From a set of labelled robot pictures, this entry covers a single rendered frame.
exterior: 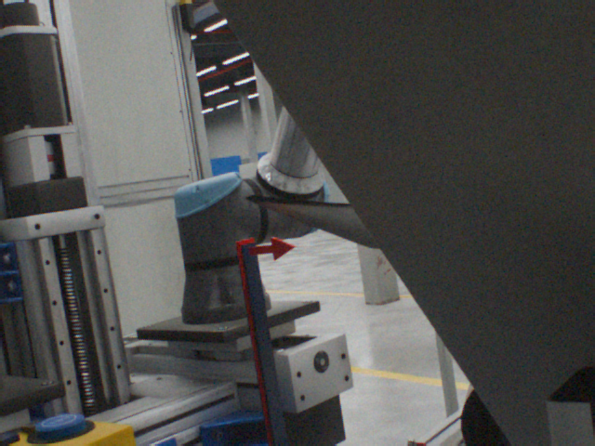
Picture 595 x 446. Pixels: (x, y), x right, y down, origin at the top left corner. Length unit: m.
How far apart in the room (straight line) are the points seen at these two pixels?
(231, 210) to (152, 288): 1.40
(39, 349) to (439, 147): 1.02
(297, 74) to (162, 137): 2.51
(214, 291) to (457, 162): 1.03
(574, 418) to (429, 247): 0.10
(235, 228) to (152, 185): 1.43
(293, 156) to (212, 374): 0.38
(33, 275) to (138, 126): 1.55
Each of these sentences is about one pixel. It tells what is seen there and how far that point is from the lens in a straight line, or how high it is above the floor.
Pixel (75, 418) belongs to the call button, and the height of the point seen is 1.08.
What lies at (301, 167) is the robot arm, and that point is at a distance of 1.36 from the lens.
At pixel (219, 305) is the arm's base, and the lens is 1.35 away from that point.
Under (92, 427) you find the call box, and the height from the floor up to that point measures 1.07.
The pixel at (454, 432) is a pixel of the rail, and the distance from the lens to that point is 1.22.
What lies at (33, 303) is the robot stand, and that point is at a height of 1.13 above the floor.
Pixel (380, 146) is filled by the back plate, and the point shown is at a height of 1.25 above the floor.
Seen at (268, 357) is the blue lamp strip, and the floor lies 1.07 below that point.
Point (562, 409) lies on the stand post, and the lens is 0.32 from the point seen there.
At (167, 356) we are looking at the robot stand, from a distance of 1.46.
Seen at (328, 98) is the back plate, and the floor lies 1.27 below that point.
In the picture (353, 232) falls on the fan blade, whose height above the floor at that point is 1.19.
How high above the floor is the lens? 1.25
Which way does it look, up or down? 3 degrees down
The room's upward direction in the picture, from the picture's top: 9 degrees counter-clockwise
